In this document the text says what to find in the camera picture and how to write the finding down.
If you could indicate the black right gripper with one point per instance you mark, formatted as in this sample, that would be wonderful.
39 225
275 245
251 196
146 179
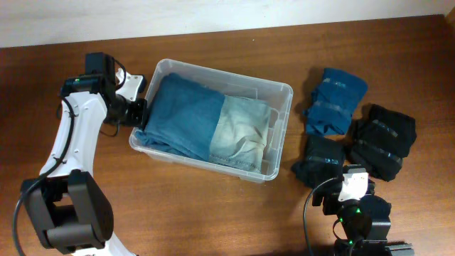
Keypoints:
321 194

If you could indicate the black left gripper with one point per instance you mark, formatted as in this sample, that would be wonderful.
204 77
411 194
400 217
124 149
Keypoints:
141 115

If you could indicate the small black taped cloth bundle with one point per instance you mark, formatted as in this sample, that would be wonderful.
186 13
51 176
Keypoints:
323 159

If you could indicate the dark blue jeans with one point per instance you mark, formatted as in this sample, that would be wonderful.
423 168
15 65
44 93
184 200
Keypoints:
182 118

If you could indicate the large black taped cloth bundle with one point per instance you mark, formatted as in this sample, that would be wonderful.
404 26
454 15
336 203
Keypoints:
381 141

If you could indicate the blue taped cloth bundle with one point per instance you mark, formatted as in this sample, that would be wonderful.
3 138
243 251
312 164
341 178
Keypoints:
333 103

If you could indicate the clear plastic storage bin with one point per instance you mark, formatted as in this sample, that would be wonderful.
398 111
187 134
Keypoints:
278 96

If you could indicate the light blue jeans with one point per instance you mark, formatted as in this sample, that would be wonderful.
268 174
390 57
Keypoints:
241 134

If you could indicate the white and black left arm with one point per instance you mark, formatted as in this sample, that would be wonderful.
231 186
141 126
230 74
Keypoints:
67 209

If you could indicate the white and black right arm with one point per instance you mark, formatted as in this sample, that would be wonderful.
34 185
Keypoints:
364 217

